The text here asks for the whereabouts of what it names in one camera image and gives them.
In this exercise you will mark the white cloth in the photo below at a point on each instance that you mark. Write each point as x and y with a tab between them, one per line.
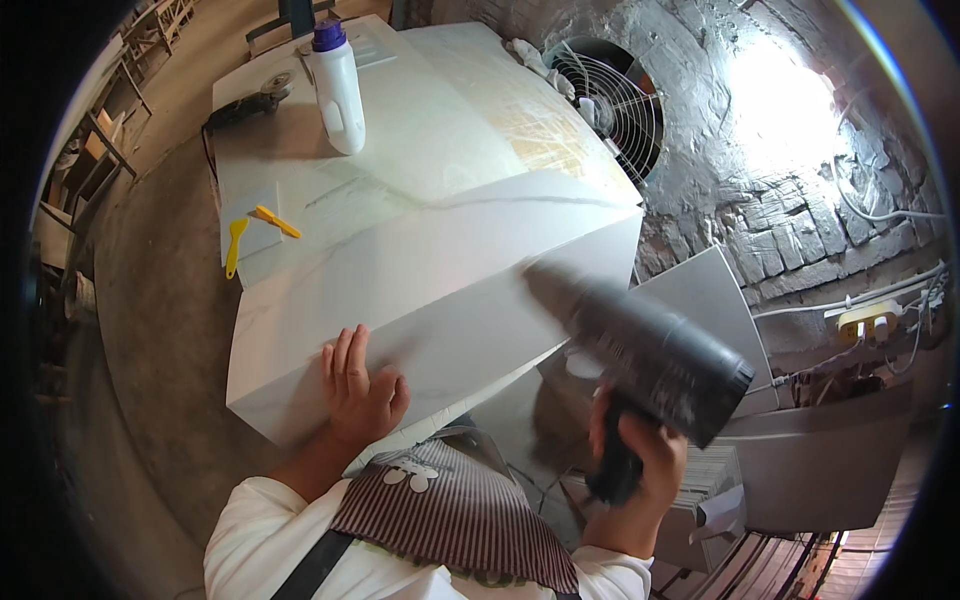
538	66

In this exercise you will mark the person's right hand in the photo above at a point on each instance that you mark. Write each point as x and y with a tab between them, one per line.
658	469

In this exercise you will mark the grey leaning tile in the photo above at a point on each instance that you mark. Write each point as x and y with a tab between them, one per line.
712	307

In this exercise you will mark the person's body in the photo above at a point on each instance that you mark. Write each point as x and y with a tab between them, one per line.
420	525

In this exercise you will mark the wooden rack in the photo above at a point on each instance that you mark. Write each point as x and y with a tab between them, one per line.
97	142

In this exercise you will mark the white bottle with purple cap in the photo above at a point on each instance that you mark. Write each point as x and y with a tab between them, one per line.
339	90

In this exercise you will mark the angle grinder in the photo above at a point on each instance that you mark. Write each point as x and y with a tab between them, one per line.
251	105

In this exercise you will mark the stack of white tiles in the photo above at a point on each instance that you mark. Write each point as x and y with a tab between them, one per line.
709	487

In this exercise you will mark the white marble slab workpiece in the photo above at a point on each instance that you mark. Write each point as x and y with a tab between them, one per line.
435	247

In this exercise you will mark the person's left hand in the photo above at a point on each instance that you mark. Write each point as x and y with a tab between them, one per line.
360	405

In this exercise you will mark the black heat gun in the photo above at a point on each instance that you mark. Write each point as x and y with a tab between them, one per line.
645	352

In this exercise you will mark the green metal stand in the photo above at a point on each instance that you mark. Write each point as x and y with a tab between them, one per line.
296	16

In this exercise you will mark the yellowed power strip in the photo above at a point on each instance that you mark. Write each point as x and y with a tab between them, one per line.
866	321

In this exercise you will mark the small white tile piece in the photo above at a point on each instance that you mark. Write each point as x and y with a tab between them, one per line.
255	206

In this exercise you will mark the yellow plastic scraper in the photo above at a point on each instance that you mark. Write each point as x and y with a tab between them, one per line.
277	222
235	247

